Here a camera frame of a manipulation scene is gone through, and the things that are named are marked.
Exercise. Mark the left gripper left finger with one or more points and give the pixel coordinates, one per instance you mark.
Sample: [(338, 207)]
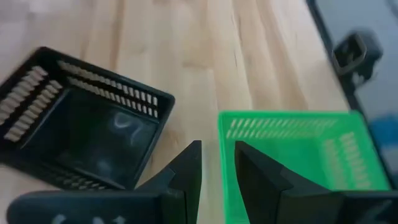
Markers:
[(180, 193)]

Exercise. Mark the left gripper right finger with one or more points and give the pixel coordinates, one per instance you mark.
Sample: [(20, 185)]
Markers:
[(280, 199)]

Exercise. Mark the green slotted plastic basket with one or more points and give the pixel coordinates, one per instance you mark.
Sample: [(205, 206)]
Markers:
[(295, 149)]

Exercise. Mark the black slotted plastic basket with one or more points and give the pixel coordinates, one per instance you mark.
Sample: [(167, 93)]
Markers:
[(93, 137)]

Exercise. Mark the blue blurry object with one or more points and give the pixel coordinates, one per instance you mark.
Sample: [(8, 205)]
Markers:
[(385, 133)]

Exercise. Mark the black frame clamp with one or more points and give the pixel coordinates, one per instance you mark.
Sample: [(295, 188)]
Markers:
[(354, 53)]

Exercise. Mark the black metal table frame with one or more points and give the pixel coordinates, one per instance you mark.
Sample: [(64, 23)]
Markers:
[(323, 31)]

